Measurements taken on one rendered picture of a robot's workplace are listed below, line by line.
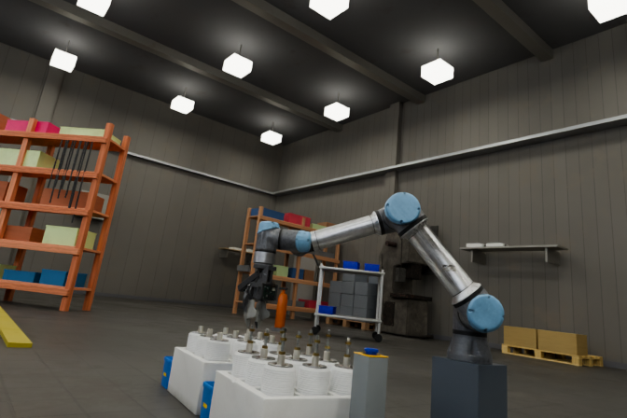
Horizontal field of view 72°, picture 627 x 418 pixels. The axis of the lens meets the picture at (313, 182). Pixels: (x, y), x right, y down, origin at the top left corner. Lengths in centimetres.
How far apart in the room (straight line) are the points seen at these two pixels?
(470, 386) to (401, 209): 61
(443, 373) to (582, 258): 648
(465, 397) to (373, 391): 43
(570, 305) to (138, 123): 1064
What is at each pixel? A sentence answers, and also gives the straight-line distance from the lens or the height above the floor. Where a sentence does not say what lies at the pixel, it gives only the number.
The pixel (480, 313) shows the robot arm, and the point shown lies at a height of 46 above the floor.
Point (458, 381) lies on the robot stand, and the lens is 165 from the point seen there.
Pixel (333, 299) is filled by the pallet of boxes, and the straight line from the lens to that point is 984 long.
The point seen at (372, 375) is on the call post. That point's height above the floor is 26.
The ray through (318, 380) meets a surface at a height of 22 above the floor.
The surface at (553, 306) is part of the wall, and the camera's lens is 813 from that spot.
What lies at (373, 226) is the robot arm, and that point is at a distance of 165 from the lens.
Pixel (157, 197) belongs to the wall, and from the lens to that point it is 1247.
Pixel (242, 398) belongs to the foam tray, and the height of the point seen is 15.
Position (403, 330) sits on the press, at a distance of 838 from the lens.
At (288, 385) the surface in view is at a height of 21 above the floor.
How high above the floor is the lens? 44
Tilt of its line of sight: 15 degrees up
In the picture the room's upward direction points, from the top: 6 degrees clockwise
